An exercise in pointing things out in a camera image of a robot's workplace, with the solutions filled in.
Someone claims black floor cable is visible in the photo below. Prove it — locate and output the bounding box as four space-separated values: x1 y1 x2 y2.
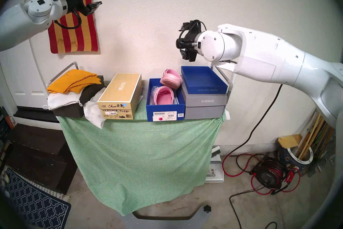
229 190 278 229

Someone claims crumpled white cloth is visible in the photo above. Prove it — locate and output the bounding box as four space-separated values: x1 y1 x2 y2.
83 94 107 129

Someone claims grey Vionic shoe box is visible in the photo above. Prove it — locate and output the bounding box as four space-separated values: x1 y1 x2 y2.
182 85 228 120

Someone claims gold shoe box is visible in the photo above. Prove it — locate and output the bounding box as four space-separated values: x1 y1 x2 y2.
97 73 142 120

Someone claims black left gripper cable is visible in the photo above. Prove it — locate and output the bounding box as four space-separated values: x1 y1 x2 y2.
54 12 82 30

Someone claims white box stack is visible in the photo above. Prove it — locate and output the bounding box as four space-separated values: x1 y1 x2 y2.
205 146 224 183

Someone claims wooden sticks bundle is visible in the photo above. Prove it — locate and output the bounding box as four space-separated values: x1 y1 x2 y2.
297 113 335 162

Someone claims blue patterned rug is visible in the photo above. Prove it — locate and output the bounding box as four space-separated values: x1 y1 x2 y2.
0 168 71 229

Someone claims yellow dustpan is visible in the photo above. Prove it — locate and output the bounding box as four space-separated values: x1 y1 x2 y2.
278 135 303 149

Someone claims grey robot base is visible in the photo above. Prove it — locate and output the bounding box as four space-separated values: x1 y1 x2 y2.
118 204 212 229

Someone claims dark wooden step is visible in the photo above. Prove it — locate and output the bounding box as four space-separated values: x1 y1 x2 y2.
5 108 78 195

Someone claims white drawstring dust bag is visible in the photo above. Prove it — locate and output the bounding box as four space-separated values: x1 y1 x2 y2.
43 91 83 110

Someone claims white panel door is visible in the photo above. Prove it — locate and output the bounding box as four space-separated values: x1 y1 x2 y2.
0 0 51 109

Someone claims black cable along wall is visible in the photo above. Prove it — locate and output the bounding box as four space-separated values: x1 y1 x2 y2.
224 84 283 157

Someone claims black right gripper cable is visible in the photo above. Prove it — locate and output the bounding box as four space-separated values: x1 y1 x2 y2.
179 20 207 44

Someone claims grey cart handle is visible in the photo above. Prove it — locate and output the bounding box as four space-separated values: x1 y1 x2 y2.
210 62 233 97
49 62 79 87

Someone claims red yellow striped flag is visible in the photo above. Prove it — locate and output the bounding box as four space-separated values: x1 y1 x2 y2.
44 0 98 54

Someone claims blue shoe box lid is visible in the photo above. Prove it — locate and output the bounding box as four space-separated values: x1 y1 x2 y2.
181 66 228 95

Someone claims open blue shoe box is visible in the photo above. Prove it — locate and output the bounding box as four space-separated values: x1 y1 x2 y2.
146 78 186 122

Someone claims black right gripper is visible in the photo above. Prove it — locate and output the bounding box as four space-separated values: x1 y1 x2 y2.
176 21 201 62

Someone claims orange cloth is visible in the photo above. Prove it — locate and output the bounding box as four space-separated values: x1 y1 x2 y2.
47 69 102 94

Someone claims blue white ceramic pot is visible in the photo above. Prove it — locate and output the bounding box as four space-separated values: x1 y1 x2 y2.
279 145 314 175

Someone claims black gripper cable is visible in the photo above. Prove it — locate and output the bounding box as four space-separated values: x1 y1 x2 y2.
54 12 82 30
179 20 207 44

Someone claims green checkered tablecloth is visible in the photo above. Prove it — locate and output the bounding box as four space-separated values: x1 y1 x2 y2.
58 100 227 217

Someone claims pink clog shoe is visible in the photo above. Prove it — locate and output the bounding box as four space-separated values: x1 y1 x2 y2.
151 86 175 105
160 69 183 90

